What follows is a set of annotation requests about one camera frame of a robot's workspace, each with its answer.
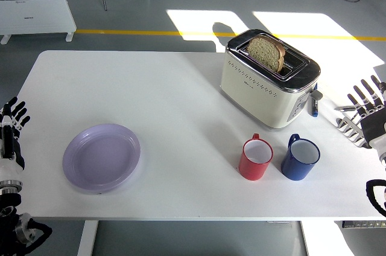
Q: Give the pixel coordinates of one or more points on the red enamel mug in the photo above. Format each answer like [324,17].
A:
[251,170]

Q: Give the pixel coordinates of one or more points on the silver pen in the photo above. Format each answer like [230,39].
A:
[343,108]

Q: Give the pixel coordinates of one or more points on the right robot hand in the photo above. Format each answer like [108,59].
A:
[374,126]

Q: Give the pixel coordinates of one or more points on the white panel heater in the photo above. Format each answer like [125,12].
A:
[33,11]

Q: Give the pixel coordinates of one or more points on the white table leg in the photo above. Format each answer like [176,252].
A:
[88,238]
[304,238]

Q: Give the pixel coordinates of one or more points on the silver metal toast rack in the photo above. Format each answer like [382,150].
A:
[349,132]

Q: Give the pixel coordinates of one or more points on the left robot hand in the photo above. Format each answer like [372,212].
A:
[7,147]

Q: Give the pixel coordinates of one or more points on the blue enamel mug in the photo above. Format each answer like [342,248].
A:
[295,171]

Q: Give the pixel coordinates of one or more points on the brown bread slice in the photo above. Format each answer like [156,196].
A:
[265,52]

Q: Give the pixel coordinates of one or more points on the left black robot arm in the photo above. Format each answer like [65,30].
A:
[12,207]

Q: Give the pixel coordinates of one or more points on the blue marker pen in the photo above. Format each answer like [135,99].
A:
[315,108]

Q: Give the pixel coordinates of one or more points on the black table control panel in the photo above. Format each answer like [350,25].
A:
[362,224]

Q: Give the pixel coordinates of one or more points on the purple plate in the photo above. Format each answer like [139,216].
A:
[101,159]

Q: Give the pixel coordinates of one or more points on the cream and chrome toaster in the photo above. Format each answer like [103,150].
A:
[256,93]

